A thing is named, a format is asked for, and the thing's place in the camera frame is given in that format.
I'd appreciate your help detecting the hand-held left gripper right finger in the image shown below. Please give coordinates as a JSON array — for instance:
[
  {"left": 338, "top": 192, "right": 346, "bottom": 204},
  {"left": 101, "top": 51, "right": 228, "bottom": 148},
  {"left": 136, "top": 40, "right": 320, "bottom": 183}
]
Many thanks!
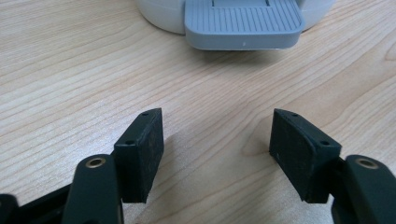
[{"left": 269, "top": 107, "right": 343, "bottom": 204}]

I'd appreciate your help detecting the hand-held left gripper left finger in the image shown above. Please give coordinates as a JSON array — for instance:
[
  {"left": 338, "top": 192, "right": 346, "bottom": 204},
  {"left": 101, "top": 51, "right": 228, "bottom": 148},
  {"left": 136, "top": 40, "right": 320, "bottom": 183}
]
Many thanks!
[{"left": 112, "top": 107, "right": 165, "bottom": 204}]

